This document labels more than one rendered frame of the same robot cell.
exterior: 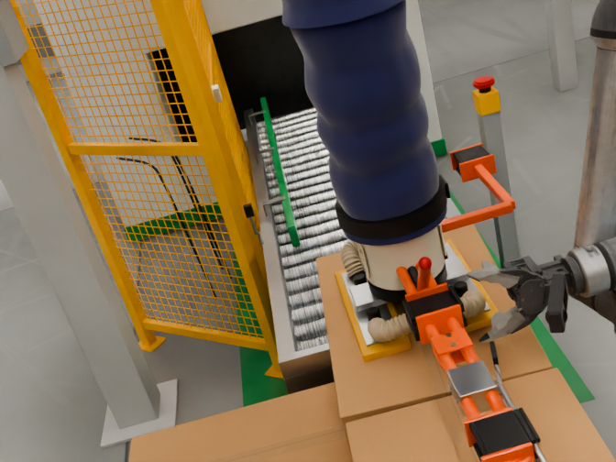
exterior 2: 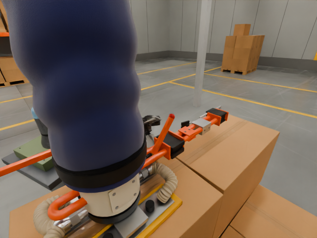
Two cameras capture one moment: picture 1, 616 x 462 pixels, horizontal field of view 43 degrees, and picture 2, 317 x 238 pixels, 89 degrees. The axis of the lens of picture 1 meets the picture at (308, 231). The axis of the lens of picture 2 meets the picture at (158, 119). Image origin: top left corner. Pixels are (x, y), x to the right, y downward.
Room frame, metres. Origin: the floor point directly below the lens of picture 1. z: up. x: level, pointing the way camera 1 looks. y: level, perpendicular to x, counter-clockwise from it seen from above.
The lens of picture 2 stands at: (1.55, 0.17, 1.45)
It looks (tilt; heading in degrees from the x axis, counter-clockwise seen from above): 28 degrees down; 229
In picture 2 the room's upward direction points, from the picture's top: 1 degrees counter-clockwise
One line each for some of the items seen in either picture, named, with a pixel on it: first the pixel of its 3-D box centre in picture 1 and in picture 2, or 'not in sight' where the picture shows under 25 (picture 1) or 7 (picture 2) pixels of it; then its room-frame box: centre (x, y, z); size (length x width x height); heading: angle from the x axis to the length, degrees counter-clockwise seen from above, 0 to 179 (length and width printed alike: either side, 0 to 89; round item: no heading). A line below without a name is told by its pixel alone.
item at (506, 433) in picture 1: (499, 445); (217, 116); (0.84, -0.18, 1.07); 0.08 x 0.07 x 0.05; 1
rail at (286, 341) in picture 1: (267, 214); not in sight; (3.00, 0.15, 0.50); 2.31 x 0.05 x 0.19; 179
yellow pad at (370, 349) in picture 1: (368, 302); (131, 224); (1.44, -0.08, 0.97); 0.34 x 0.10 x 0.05; 1
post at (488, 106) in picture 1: (504, 224); not in sight; (2.39, -0.67, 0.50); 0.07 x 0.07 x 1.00; 89
